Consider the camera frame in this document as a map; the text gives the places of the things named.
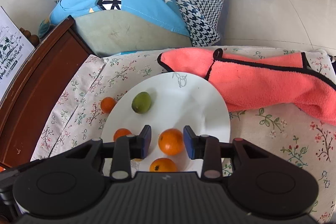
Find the green jujube fruit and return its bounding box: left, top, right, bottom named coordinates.
left=131, top=92, right=151, bottom=114

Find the floral tablecloth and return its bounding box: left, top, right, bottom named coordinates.
left=32, top=51, right=335, bottom=223

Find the green sofa cushion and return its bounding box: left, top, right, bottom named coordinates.
left=75, top=10, right=191, bottom=57

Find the small orange with spot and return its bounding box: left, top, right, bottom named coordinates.
left=149, top=157, right=178, bottom=173

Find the dark wooden cabinet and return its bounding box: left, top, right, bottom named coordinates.
left=1, top=16, right=93, bottom=169

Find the pink microfiber towel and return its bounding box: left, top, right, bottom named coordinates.
left=157, top=48, right=335, bottom=124

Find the white milk carton box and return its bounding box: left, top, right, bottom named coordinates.
left=0, top=7, right=35, bottom=101

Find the white ceramic plate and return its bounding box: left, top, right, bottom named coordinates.
left=101, top=72, right=231, bottom=173

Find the small orange off plate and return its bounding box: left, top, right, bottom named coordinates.
left=100, top=97, right=117, bottom=114

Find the small orange tangerine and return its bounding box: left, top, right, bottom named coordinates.
left=113, top=128, right=132, bottom=142

